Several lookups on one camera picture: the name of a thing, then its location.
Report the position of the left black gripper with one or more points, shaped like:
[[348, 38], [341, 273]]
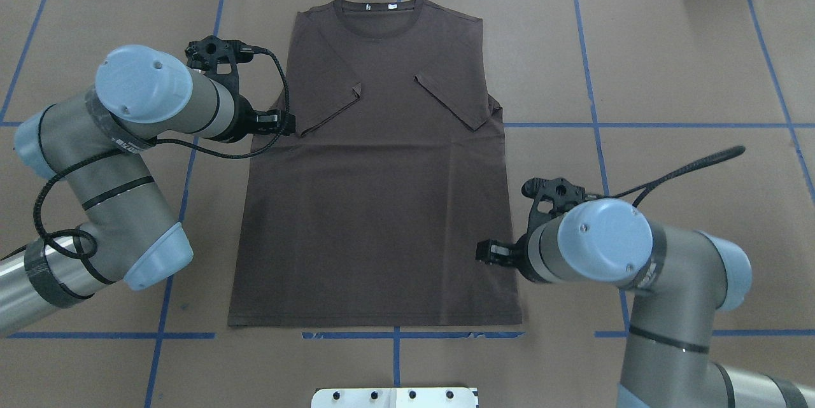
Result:
[[242, 119]]

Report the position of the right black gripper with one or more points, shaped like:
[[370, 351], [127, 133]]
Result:
[[523, 254]]

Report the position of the dark brown t-shirt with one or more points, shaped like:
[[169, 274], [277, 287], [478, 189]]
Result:
[[370, 213]]

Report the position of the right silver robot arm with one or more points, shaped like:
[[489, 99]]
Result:
[[680, 278]]

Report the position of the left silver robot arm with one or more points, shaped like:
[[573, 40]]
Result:
[[101, 217]]

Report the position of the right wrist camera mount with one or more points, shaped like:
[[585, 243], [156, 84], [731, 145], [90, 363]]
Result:
[[551, 198]]

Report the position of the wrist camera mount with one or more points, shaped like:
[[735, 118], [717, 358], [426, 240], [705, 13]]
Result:
[[218, 59], [551, 198]]

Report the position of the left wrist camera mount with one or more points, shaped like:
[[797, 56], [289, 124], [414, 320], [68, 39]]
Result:
[[218, 59]]

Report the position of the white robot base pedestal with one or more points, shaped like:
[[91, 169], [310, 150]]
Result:
[[443, 396]]

